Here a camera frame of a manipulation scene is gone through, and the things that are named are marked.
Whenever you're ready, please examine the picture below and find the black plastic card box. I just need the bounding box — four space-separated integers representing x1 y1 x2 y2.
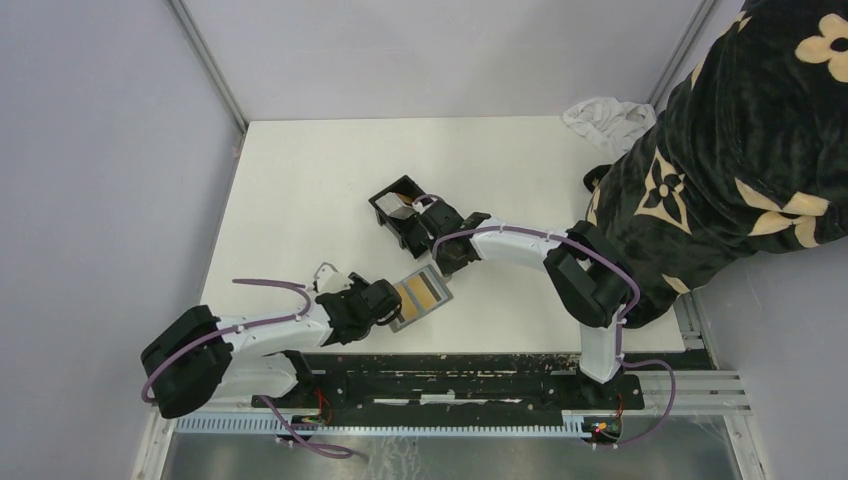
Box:
368 175 441 259

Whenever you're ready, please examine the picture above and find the stack of credit cards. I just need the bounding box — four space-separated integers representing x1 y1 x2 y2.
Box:
375 192 418 220

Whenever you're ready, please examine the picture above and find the grey leather card holder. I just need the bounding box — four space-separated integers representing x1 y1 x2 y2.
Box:
389 265 453 333

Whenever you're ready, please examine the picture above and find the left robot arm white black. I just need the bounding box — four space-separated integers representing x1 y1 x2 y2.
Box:
140 264 402 419

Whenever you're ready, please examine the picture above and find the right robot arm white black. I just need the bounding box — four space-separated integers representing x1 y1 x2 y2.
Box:
412 195 641 408

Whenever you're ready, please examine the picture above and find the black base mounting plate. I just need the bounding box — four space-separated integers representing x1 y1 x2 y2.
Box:
271 353 721 427

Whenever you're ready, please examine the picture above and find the white crumpled cloth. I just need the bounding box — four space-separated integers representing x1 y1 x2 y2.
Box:
561 97 657 161

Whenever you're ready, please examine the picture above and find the black floral plush blanket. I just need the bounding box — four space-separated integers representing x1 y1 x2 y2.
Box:
583 1 847 328

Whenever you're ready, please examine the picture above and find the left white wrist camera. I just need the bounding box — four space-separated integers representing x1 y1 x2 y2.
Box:
313 262 352 294

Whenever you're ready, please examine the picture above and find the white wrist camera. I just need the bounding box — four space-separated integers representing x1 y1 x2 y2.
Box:
412 199 432 214
313 262 352 294

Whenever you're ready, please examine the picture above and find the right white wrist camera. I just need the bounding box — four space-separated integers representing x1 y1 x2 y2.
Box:
412 199 432 214

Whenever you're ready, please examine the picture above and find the grey slotted cable duct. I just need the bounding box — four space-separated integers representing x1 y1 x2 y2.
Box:
175 412 591 439

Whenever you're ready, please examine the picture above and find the aluminium frame rail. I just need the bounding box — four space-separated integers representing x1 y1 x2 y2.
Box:
152 291 753 417

